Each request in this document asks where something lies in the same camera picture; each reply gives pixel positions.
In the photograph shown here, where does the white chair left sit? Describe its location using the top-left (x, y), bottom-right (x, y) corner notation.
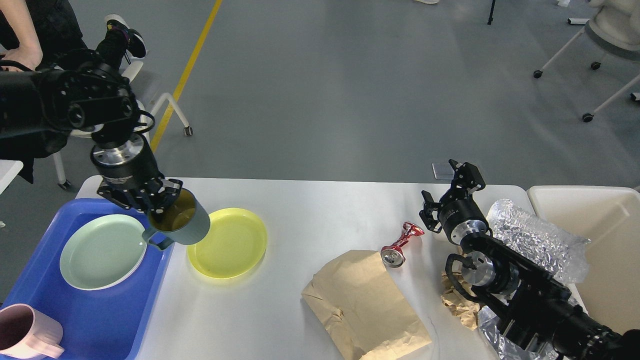
top-left (52, 60), bottom-right (194, 191)

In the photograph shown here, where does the pale green plate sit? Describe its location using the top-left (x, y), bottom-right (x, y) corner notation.
top-left (59, 214), bottom-right (147, 291)

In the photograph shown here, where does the grey floor plate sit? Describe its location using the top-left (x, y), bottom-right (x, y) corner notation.
top-left (431, 162), bottom-right (455, 182)

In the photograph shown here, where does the silver foil bag upper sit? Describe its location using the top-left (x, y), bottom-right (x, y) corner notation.
top-left (487, 199), bottom-right (591, 284)

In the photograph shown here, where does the crushed red can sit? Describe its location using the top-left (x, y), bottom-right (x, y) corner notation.
top-left (379, 221), bottom-right (425, 268)

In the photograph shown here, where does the silver foil bag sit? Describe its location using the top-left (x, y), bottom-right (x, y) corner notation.
top-left (487, 199), bottom-right (591, 284)
top-left (477, 306), bottom-right (559, 360)

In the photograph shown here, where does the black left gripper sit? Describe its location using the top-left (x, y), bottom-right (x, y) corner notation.
top-left (90, 133), bottom-right (183, 214)

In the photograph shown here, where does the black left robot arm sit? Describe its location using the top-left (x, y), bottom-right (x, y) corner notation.
top-left (1, 60), bottom-right (183, 214)

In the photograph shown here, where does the teal mug yellow inside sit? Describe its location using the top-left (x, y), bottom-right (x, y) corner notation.
top-left (141, 188), bottom-right (211, 251)

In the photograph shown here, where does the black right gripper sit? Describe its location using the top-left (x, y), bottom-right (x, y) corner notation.
top-left (419, 159), bottom-right (490, 246)

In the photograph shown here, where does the yellow plastic plate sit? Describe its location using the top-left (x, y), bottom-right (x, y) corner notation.
top-left (187, 207), bottom-right (268, 280)

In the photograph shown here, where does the brown paper bag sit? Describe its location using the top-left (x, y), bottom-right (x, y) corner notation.
top-left (301, 250), bottom-right (432, 360)

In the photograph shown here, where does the black tripod leg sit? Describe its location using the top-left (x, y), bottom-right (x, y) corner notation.
top-left (487, 0), bottom-right (498, 26)

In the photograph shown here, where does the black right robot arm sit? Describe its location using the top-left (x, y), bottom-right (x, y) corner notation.
top-left (419, 159), bottom-right (640, 360)

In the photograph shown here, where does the pink mug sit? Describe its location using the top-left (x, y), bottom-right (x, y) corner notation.
top-left (0, 303), bottom-right (66, 360)

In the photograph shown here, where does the beige plastic bin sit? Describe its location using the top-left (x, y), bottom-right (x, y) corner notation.
top-left (527, 186), bottom-right (640, 333)

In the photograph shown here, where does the blue plastic tray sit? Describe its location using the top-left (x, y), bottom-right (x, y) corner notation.
top-left (3, 198), bottom-right (172, 360)

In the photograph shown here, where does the silver foil bag lower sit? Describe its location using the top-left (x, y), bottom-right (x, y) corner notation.
top-left (477, 306), bottom-right (559, 360)

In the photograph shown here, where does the white office chair right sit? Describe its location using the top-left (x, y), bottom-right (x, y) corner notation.
top-left (533, 0), bottom-right (640, 124)

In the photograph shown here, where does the person in black clothes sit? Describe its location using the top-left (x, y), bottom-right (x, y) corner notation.
top-left (0, 0), bottom-right (147, 183)

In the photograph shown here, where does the crumpled brown paper ball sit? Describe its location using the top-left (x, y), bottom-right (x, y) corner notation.
top-left (440, 271), bottom-right (482, 331)

